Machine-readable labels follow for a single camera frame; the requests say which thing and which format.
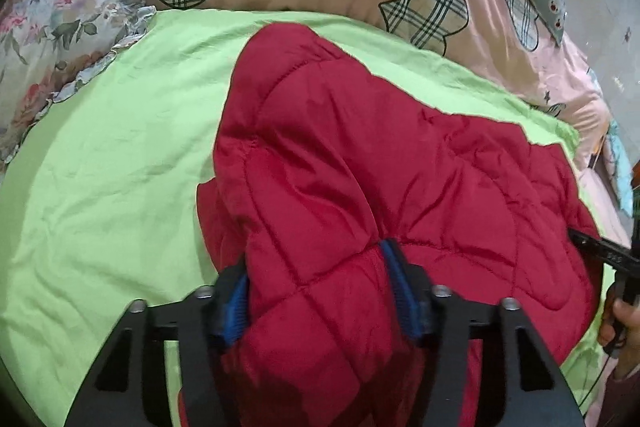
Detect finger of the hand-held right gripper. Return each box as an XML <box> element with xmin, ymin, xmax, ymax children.
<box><xmin>567</xmin><ymin>228</ymin><xmax>640</xmax><ymax>280</ymax></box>

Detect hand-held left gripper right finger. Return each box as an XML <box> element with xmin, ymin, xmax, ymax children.
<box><xmin>377</xmin><ymin>238</ymin><xmax>586</xmax><ymax>427</ymax></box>

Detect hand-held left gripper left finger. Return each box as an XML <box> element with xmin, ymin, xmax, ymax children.
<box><xmin>64</xmin><ymin>264</ymin><xmax>251</xmax><ymax>427</ymax></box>

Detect red quilted jacket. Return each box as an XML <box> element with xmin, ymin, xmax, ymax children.
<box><xmin>180</xmin><ymin>24</ymin><xmax>608</xmax><ymax>427</ymax></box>

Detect person's right forearm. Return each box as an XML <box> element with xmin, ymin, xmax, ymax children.
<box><xmin>595</xmin><ymin>354</ymin><xmax>640</xmax><ymax>427</ymax></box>

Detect person's right hand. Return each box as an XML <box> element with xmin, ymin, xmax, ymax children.
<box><xmin>597</xmin><ymin>297</ymin><xmax>640</xmax><ymax>349</ymax></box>

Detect light blue cloth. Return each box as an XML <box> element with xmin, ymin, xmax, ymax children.
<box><xmin>602</xmin><ymin>119</ymin><xmax>635</xmax><ymax>215</ymax></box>

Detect green bed sheet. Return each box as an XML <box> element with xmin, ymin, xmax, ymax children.
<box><xmin>0</xmin><ymin>7</ymin><xmax>621</xmax><ymax>427</ymax></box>

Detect floral ruffled pillow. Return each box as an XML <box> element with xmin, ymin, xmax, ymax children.
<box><xmin>0</xmin><ymin>0</ymin><xmax>158</xmax><ymax>162</ymax></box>

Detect black cable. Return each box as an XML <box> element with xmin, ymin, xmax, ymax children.
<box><xmin>580</xmin><ymin>349</ymin><xmax>617</xmax><ymax>415</ymax></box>

